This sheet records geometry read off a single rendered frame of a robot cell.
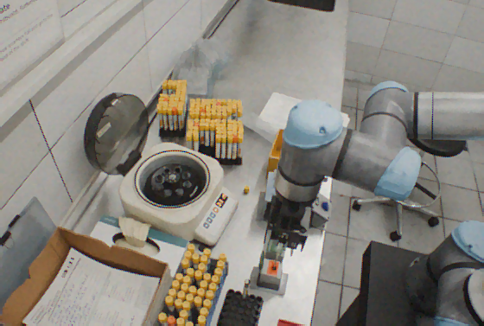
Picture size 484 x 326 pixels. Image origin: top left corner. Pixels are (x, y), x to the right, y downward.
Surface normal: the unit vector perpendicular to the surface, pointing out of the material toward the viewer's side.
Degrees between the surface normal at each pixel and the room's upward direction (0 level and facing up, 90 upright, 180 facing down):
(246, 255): 0
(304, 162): 90
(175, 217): 0
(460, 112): 49
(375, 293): 4
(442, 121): 67
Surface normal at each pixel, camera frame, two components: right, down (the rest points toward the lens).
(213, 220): 0.44, -0.51
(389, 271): 0.12, -0.69
